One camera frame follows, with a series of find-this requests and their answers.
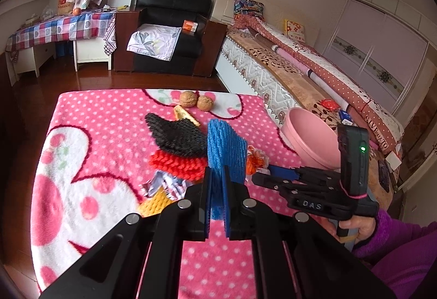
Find red foam net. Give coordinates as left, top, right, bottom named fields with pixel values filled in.
left=149, top=149, right=209, bottom=181

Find pink rolled sheet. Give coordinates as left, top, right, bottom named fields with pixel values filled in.
left=271, top=44, right=349, bottom=108

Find white wardrobe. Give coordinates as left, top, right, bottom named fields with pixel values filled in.
left=321, top=0, right=434, bottom=115

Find blue foam net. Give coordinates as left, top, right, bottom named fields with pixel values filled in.
left=206, top=119, right=248, bottom=220

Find person's purple clothed body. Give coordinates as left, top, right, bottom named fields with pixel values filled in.
left=370, top=246, right=437, bottom=299

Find orange peel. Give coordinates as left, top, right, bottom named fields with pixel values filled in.
left=174, top=106, right=200, bottom=127

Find orange candy wrapper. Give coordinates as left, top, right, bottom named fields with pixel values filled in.
left=246, top=145, right=270, bottom=175

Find checkered tablecloth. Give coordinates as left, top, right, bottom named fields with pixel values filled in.
left=5, top=8, right=118, bottom=62

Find white floral cloth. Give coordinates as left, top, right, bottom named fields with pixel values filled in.
left=126, top=24, right=182, bottom=62

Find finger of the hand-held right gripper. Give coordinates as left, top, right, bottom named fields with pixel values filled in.
left=268, top=165, right=342, bottom=185
left=252, top=173, right=309, bottom=199

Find colourful patterned pillow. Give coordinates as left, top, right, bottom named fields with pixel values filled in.
left=234, top=0, right=265, bottom=17

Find person's right forearm purple sleeve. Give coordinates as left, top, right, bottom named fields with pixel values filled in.
left=352, top=208, right=437, bottom=262

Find bed with white headboard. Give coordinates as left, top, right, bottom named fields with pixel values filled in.
left=213, top=0, right=407, bottom=190

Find yellow foam net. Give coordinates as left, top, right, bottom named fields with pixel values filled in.
left=137, top=190, right=181, bottom=218

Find red polka dot quilt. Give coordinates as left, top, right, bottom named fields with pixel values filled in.
left=234, top=12, right=398, bottom=153

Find light brown walnut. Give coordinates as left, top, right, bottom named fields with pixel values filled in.
left=180, top=90, right=199, bottom=107

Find brown floral bed sheet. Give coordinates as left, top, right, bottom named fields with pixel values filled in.
left=225, top=27, right=388, bottom=183

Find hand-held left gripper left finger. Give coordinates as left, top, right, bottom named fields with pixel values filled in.
left=39, top=166, right=214, bottom=299

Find black leather armchair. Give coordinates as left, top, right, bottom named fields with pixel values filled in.
left=113, top=0, right=228, bottom=77

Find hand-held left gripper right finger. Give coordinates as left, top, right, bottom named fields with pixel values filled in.
left=222, top=165, right=398, bottom=299

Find pink polka dot blanket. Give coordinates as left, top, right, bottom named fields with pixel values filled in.
left=31, top=89, right=342, bottom=299

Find person's right hand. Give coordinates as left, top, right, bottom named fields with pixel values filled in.
left=321, top=212, right=379, bottom=247

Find crumpled purple silver wrapper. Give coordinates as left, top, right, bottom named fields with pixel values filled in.
left=140, top=171, right=188, bottom=200

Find yellow floral pillow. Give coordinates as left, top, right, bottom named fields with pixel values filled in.
left=284, top=19, right=307, bottom=43

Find orange cardboard box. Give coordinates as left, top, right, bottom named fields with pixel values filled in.
left=181, top=19, right=199, bottom=34

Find dark brown walnut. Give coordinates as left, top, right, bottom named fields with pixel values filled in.
left=197, top=96, right=214, bottom=112

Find white desk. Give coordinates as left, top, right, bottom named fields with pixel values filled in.
left=5, top=36, right=113, bottom=86

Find black foam net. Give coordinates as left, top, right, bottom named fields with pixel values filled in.
left=145, top=113, right=209, bottom=159

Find pink plastic bucket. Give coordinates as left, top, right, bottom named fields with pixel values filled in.
left=280, top=107, right=342, bottom=170

